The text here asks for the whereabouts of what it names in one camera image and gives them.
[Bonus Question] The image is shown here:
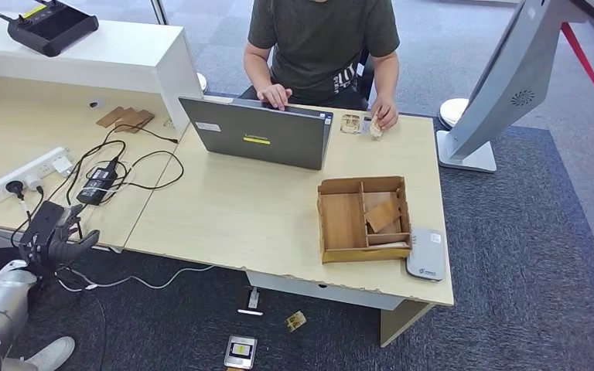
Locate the wooden key card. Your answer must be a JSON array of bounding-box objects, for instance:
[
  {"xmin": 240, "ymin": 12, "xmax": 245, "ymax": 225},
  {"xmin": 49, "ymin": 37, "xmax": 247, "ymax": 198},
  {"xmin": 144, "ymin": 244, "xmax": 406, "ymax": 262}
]
[{"xmin": 364, "ymin": 196, "xmax": 403, "ymax": 234}]

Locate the white desk panel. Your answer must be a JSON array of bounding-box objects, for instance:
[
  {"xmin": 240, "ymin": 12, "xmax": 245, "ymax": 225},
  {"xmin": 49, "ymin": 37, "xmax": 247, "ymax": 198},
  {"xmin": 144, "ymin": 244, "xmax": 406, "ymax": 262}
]
[{"xmin": 245, "ymin": 271, "xmax": 405, "ymax": 311}]

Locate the black laptop power adapter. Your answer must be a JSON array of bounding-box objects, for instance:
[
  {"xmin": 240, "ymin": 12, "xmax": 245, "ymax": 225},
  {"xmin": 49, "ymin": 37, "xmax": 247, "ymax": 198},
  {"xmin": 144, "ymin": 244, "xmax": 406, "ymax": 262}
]
[{"xmin": 75, "ymin": 166, "xmax": 118, "ymax": 206}]

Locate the white power strip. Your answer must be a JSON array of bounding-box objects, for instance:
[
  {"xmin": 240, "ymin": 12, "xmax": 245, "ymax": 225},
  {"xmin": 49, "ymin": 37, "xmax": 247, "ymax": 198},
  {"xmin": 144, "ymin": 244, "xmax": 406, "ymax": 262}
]
[{"xmin": 0, "ymin": 147, "xmax": 74, "ymax": 205}]

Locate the thin wooden plate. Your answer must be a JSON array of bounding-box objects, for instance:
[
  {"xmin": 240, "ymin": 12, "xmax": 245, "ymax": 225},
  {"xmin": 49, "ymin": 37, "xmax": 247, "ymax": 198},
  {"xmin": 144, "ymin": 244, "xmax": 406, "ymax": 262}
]
[
  {"xmin": 114, "ymin": 108, "xmax": 145, "ymax": 134},
  {"xmin": 96, "ymin": 106, "xmax": 126, "ymax": 129},
  {"xmin": 134, "ymin": 109, "xmax": 155, "ymax": 133}
]

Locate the person's left hand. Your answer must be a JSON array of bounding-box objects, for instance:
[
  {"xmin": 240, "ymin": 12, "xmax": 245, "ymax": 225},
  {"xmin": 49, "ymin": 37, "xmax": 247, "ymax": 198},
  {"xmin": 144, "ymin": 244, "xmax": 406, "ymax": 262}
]
[{"xmin": 369, "ymin": 96, "xmax": 399, "ymax": 131}]

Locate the grey laptop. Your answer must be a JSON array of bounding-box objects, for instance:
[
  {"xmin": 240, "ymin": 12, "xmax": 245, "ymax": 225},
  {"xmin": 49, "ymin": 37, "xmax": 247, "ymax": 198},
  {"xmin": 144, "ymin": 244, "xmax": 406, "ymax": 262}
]
[{"xmin": 178, "ymin": 95, "xmax": 335, "ymax": 172}]

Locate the black mains cable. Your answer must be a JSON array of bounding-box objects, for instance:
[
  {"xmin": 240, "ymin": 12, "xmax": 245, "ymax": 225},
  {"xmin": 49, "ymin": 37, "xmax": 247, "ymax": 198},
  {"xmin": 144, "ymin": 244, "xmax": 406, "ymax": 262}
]
[{"xmin": 9, "ymin": 141, "xmax": 126, "ymax": 247}]

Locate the person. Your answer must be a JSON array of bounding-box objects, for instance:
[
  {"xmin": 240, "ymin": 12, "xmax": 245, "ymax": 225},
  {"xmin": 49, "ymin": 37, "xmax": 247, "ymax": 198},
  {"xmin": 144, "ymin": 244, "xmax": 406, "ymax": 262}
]
[{"xmin": 241, "ymin": 0, "xmax": 401, "ymax": 131}]

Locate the white usb charger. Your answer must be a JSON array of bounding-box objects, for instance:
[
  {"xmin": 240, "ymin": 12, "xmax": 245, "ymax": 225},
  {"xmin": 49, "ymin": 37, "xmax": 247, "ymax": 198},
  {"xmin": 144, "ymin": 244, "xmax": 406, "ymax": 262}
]
[{"xmin": 50, "ymin": 155, "xmax": 74, "ymax": 176}]

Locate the black office chair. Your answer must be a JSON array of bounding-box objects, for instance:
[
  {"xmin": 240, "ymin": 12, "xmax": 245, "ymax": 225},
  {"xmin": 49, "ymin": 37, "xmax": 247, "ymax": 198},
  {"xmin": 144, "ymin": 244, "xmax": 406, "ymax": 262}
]
[{"xmin": 356, "ymin": 48, "xmax": 376, "ymax": 111}]

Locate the black laptop power cable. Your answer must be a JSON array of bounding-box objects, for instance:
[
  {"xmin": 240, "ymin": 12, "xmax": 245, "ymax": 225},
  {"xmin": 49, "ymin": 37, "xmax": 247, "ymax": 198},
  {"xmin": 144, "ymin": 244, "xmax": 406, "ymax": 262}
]
[{"xmin": 99, "ymin": 122, "xmax": 186, "ymax": 192}]

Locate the grey card reader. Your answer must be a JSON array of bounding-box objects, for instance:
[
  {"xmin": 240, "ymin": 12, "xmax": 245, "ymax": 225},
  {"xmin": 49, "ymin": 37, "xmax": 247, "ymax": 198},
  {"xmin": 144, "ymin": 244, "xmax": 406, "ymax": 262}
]
[{"xmin": 405, "ymin": 227, "xmax": 446, "ymax": 283}]

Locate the silver frame post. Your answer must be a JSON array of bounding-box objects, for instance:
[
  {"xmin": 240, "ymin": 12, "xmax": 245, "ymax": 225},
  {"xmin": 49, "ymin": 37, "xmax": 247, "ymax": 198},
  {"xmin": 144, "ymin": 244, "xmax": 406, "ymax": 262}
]
[{"xmin": 149, "ymin": 0, "xmax": 169, "ymax": 26}]

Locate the beige patterned ID card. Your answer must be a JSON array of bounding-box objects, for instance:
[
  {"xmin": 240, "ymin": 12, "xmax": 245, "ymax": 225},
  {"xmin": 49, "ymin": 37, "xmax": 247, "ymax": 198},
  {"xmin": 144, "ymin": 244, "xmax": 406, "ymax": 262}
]
[{"xmin": 339, "ymin": 113, "xmax": 362, "ymax": 135}]

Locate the small gold card piece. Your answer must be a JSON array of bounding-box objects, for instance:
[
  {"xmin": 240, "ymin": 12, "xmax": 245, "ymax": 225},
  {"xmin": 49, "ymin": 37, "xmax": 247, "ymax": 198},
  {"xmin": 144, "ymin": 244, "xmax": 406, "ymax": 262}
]
[{"xmin": 284, "ymin": 311, "xmax": 309, "ymax": 333}]

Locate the silver floor socket plate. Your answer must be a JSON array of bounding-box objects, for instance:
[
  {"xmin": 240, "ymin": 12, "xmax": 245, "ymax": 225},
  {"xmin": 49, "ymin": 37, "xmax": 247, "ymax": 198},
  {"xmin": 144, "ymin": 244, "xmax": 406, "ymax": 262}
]
[{"xmin": 224, "ymin": 335, "xmax": 258, "ymax": 371}]

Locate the black remote controller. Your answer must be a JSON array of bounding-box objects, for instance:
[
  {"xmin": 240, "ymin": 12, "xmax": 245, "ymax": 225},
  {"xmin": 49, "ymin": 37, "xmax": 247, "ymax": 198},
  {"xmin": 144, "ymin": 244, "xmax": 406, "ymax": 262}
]
[{"xmin": 0, "ymin": 0, "xmax": 100, "ymax": 57}]

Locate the brown wooden compartment box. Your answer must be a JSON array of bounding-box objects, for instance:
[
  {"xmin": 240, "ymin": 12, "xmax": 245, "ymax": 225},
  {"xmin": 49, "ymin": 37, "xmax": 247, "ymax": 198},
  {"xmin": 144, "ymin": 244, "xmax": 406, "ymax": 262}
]
[{"xmin": 317, "ymin": 175, "xmax": 413, "ymax": 264}]

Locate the black power plug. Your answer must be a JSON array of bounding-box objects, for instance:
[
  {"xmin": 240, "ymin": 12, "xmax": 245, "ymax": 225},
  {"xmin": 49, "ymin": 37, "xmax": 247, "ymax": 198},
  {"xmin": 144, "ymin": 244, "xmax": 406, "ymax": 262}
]
[{"xmin": 5, "ymin": 180, "xmax": 26, "ymax": 201}]

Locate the wooden desk leg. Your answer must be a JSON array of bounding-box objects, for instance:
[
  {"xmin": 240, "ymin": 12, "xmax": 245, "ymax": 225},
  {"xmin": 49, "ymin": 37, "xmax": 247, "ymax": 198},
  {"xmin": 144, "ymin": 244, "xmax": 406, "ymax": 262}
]
[{"xmin": 380, "ymin": 301, "xmax": 435, "ymax": 348}]

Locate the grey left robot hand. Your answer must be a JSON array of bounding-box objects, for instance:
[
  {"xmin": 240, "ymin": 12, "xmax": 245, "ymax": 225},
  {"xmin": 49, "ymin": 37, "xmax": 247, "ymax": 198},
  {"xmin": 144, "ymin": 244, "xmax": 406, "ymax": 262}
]
[{"xmin": 30, "ymin": 203, "xmax": 101, "ymax": 267}]

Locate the person's right hand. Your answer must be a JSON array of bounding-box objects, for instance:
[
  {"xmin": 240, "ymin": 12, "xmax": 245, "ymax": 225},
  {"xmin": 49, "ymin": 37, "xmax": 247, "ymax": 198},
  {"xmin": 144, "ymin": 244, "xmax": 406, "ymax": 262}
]
[{"xmin": 257, "ymin": 83, "xmax": 294, "ymax": 111}]

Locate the grey kiosk stand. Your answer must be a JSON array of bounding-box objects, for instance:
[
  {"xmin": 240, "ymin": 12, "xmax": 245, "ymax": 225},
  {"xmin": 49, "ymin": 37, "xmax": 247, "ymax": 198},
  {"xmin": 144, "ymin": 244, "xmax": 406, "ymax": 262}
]
[{"xmin": 435, "ymin": 0, "xmax": 594, "ymax": 174}]

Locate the white shoe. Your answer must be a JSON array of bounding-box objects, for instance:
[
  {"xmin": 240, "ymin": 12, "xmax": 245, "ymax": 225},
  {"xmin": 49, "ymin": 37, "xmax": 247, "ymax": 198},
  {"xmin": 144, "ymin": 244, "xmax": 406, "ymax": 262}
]
[{"xmin": 25, "ymin": 336, "xmax": 76, "ymax": 371}]

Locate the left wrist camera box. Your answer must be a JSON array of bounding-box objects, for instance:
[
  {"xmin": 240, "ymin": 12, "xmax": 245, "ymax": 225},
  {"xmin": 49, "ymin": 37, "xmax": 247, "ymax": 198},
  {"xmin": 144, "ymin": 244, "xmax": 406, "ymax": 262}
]
[{"xmin": 19, "ymin": 200, "xmax": 67, "ymax": 260}]

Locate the red barrier belt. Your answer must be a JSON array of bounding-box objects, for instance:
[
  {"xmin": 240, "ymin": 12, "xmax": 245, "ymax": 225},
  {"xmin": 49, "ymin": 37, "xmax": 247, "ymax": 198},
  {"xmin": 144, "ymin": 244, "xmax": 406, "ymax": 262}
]
[{"xmin": 561, "ymin": 22, "xmax": 594, "ymax": 129}]

